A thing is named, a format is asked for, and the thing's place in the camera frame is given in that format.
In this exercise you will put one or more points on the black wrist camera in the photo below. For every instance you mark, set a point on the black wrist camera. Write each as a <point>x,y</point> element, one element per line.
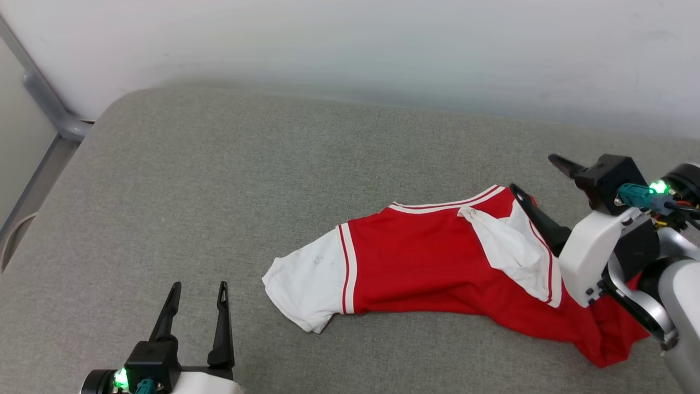
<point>153,358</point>
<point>604,178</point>

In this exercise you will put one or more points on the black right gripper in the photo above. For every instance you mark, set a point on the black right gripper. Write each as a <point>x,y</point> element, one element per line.
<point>640,246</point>

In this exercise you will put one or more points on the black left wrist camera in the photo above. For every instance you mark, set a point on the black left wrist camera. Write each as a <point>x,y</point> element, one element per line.
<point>153,358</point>

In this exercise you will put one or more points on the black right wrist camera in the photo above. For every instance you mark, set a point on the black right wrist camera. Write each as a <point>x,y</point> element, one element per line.
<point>604,178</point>

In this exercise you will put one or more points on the red and white jersey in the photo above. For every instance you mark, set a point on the red and white jersey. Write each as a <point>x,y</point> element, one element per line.
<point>415,257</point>

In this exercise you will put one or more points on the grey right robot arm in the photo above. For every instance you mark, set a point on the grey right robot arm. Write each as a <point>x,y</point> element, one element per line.
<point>683,295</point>

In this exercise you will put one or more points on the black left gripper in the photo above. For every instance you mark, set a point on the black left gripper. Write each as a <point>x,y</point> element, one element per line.
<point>101,383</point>

